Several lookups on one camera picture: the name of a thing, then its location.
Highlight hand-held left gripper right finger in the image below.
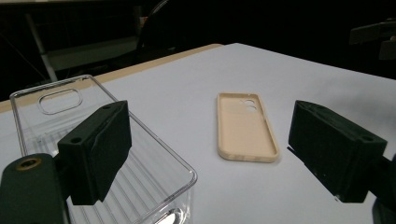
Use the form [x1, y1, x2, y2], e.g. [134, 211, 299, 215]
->
[288, 100, 389, 203]

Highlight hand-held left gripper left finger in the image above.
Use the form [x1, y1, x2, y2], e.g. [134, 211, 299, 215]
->
[56, 100, 133, 206]

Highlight beige phone case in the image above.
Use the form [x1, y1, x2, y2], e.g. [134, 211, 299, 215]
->
[216, 91, 280, 163]

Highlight clear plastic storage box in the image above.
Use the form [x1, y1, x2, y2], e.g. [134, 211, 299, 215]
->
[8, 74, 199, 224]

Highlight grey shelf board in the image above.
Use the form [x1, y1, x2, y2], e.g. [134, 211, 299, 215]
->
[46, 36, 139, 72]

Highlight metal stand leg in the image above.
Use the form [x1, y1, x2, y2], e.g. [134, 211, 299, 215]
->
[24, 13, 59, 82]

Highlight grey device on stand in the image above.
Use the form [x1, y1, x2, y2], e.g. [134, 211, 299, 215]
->
[348, 18, 396, 61]

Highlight black chair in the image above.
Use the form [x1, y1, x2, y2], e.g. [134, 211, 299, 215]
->
[135, 0, 188, 62]

